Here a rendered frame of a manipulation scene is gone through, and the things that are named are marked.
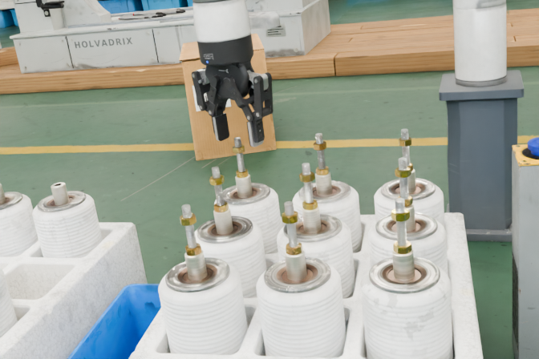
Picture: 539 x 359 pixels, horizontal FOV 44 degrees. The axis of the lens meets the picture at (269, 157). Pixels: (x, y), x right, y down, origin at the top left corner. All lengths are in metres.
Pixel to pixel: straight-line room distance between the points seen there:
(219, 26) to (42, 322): 0.45
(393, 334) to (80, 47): 2.73
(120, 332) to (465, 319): 0.52
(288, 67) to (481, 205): 1.63
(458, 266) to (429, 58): 1.88
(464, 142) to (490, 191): 0.11
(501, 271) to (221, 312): 0.63
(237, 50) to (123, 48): 2.30
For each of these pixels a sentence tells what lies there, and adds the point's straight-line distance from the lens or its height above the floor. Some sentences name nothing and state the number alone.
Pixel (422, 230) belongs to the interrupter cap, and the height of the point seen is 0.25.
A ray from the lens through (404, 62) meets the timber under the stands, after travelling 2.74.
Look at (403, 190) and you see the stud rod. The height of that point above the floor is 0.30.
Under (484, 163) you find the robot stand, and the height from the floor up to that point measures 0.16.
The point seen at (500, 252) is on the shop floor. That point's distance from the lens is 1.33.
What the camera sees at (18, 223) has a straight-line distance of 1.15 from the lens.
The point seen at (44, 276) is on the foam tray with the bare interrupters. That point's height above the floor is 0.16.
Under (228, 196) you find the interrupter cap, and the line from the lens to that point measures 0.99.
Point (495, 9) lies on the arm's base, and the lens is 1.27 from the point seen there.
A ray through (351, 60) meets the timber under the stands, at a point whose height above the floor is 0.06.
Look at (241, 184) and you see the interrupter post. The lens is 0.98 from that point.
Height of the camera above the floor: 0.63
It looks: 19 degrees down
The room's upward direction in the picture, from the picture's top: 7 degrees counter-clockwise
